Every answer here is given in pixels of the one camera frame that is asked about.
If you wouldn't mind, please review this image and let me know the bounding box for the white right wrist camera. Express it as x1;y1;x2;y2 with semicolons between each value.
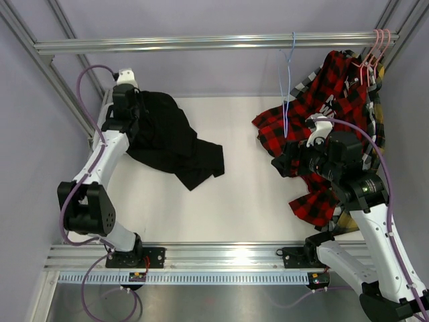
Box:
306;114;333;148

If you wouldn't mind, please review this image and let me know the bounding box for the white plastic basket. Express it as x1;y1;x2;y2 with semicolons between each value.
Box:
97;102;113;129

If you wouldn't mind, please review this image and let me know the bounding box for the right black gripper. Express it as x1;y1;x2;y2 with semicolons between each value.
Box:
271;133;341;182

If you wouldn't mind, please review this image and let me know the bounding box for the right aluminium frame post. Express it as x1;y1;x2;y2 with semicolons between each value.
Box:
375;0;428;71

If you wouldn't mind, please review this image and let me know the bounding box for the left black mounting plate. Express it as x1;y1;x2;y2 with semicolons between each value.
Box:
105;247;166;269

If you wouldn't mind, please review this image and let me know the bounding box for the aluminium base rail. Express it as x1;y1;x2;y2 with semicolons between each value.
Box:
43;241;373;272

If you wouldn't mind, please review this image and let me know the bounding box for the pink wire hanger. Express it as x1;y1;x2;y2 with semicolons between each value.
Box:
353;29;380;85
363;29;385;82
367;29;391;85

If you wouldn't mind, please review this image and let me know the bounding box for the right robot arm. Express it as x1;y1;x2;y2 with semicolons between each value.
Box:
272;131;428;321

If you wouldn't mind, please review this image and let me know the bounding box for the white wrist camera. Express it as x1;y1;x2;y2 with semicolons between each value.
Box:
306;114;333;148
113;68;139;88

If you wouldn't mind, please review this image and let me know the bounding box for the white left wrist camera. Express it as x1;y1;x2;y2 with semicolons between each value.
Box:
113;68;139;88

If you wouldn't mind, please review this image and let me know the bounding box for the red black plaid shirt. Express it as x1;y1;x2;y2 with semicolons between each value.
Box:
252;50;385;234

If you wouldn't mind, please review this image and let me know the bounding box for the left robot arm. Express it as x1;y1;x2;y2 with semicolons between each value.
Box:
57;80;145;268

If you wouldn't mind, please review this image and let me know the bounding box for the aluminium frame post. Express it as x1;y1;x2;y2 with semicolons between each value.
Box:
1;1;105;139
375;0;428;71

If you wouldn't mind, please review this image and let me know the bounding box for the black polo shirt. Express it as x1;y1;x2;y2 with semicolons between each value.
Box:
127;91;225;191

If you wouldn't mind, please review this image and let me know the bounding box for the black mounting plate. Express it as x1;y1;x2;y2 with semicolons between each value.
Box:
275;246;327;268
105;247;166;269

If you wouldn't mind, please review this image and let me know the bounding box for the yellow plaid shirt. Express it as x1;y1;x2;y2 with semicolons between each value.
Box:
332;63;385;235

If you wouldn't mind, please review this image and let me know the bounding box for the light blue wire hanger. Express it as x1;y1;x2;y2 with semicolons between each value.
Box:
278;30;298;139

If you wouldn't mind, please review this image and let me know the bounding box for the aluminium hanging rail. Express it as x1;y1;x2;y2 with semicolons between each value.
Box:
34;31;400;56

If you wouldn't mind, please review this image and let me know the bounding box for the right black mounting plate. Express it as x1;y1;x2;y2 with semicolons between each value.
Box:
275;246;327;268

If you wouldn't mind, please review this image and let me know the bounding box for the left aluminium frame post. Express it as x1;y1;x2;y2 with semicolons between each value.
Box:
1;1;105;139

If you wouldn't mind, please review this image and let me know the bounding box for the grey white plaid shirt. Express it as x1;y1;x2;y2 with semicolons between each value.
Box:
284;65;322;103

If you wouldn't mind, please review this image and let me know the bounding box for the white slotted cable duct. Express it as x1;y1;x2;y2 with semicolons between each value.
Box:
58;270;309;285

